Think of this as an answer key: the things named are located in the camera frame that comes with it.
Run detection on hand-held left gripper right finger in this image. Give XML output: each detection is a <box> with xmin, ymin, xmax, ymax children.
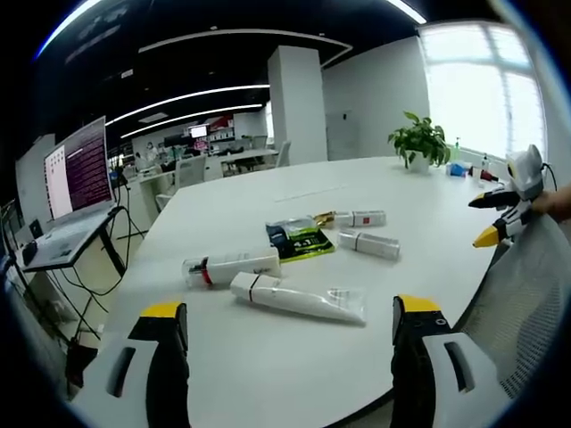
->
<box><xmin>389</xmin><ymin>293</ymin><xmax>510</xmax><ymax>428</ymax></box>

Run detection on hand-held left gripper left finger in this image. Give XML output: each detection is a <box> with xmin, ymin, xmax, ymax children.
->
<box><xmin>72</xmin><ymin>301</ymin><xmax>191</xmax><ymax>428</ymax></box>

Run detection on white pump bottle clear cap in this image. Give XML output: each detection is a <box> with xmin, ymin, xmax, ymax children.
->
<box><xmin>181</xmin><ymin>247</ymin><xmax>283</xmax><ymax>292</ymax></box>

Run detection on white skincare tube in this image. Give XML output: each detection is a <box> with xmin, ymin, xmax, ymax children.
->
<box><xmin>228</xmin><ymin>270</ymin><xmax>368</xmax><ymax>326</ymax></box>

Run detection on small gold skincare jar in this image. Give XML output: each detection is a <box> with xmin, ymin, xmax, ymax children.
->
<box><xmin>312</xmin><ymin>210</ymin><xmax>338</xmax><ymax>229</ymax></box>

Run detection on green and black sachet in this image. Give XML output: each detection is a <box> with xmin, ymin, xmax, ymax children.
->
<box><xmin>265</xmin><ymin>215</ymin><xmax>336</xmax><ymax>265</ymax></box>

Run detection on white spray bottle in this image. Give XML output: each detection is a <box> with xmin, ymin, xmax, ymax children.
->
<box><xmin>478</xmin><ymin>153</ymin><xmax>497</xmax><ymax>185</ymax></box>

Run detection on person's right hand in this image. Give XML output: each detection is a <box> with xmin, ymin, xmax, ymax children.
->
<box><xmin>532</xmin><ymin>185</ymin><xmax>571</xmax><ymax>216</ymax></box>

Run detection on grey mesh office chair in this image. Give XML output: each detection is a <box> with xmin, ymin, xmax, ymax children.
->
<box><xmin>453</xmin><ymin>212</ymin><xmax>571</xmax><ymax>399</ymax></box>

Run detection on green plant in white pot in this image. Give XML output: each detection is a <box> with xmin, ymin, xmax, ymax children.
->
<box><xmin>386</xmin><ymin>111</ymin><xmax>452</xmax><ymax>175</ymax></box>

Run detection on bright window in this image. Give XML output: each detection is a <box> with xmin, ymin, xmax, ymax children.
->
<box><xmin>417</xmin><ymin>21</ymin><xmax>548</xmax><ymax>169</ymax></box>

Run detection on grey side desk black legs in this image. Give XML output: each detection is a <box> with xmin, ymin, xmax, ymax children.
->
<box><xmin>21</xmin><ymin>206</ymin><xmax>128</xmax><ymax>280</ymax></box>

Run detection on open laptop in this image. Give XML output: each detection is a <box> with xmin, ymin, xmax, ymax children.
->
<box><xmin>34</xmin><ymin>115</ymin><xmax>120</xmax><ymax>238</ymax></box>

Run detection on white office chair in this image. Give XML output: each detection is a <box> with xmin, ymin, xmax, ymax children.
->
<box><xmin>154</xmin><ymin>154</ymin><xmax>209</xmax><ymax>210</ymax></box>

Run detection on black cable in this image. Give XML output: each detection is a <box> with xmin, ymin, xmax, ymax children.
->
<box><xmin>109</xmin><ymin>185</ymin><xmax>148</xmax><ymax>244</ymax></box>

